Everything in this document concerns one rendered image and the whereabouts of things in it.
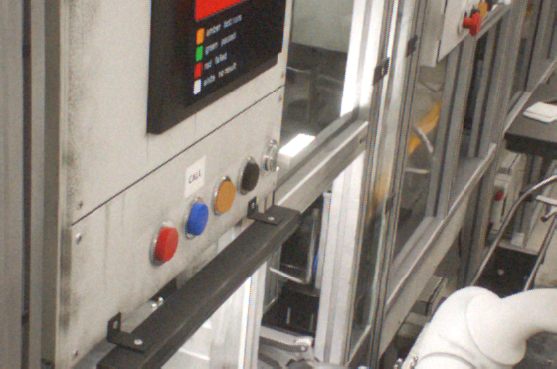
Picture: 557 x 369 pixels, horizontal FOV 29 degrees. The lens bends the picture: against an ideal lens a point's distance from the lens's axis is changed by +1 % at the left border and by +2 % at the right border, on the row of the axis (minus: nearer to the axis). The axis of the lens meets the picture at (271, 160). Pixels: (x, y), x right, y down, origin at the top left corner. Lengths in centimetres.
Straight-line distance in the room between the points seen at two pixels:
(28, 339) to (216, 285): 23
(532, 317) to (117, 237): 73
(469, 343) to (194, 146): 67
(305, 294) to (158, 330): 88
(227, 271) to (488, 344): 59
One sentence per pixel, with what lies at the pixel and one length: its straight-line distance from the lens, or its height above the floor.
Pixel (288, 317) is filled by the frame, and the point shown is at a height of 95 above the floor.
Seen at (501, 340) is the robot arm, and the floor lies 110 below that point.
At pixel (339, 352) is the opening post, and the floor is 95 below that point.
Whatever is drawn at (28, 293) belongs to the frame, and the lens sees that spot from 79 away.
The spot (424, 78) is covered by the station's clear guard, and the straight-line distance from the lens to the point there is 194.
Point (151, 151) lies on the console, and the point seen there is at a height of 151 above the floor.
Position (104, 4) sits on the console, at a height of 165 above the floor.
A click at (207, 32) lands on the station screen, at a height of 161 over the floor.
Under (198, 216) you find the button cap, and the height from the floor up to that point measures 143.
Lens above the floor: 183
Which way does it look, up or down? 21 degrees down
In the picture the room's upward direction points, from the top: 5 degrees clockwise
